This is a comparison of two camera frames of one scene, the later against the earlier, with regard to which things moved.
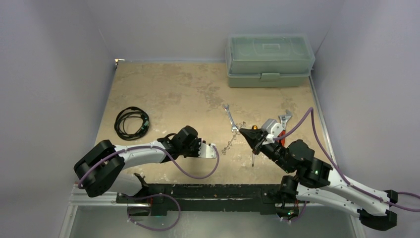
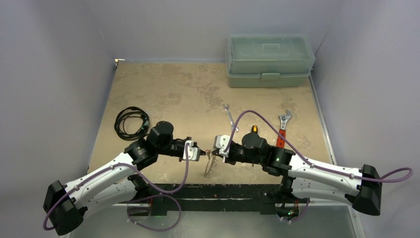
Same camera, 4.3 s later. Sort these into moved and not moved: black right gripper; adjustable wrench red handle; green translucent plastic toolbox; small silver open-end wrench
Moved: black right gripper
Not moved: green translucent plastic toolbox; small silver open-end wrench; adjustable wrench red handle
